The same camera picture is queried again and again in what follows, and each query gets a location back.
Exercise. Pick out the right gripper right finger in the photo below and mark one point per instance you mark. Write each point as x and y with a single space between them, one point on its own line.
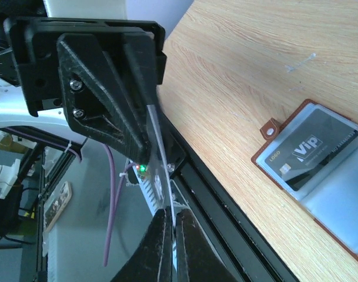
196 261

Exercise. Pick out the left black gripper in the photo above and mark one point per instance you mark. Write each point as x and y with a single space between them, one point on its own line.
81 53

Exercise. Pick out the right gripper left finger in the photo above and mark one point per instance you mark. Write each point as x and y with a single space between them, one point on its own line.
152 260

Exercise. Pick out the clear plastic card sleeve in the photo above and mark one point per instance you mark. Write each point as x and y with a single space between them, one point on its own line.
157 151

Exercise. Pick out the brown leather card holder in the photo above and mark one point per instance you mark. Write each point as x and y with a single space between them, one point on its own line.
333 202

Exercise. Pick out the wooden photo block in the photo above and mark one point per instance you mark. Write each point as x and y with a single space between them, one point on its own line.
56 204

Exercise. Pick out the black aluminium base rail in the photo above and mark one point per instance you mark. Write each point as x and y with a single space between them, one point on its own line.
231 235

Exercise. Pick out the white slotted cable duct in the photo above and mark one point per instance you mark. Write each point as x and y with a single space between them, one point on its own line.
149 191

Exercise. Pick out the black enclosure frame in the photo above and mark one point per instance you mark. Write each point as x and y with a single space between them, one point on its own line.
21 213

